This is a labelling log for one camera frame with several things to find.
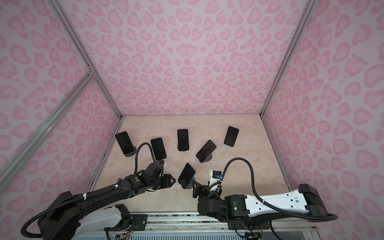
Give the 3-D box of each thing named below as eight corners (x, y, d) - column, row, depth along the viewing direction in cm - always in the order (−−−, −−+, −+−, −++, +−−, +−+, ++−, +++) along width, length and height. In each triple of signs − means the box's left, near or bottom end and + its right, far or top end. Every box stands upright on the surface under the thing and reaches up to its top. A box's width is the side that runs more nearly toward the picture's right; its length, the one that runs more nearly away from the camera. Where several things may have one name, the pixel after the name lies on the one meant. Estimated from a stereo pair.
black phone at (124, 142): (127, 157, 99) (117, 143, 87) (125, 148, 104) (115, 134, 91) (136, 153, 101) (127, 139, 89) (133, 145, 105) (125, 130, 93)
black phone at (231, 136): (223, 144, 104) (226, 131, 93) (226, 138, 108) (229, 125, 97) (232, 148, 103) (236, 135, 91) (235, 142, 106) (239, 129, 95)
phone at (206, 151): (202, 164, 95) (202, 156, 87) (195, 156, 99) (195, 147, 91) (215, 155, 99) (217, 146, 91) (209, 147, 103) (209, 138, 95)
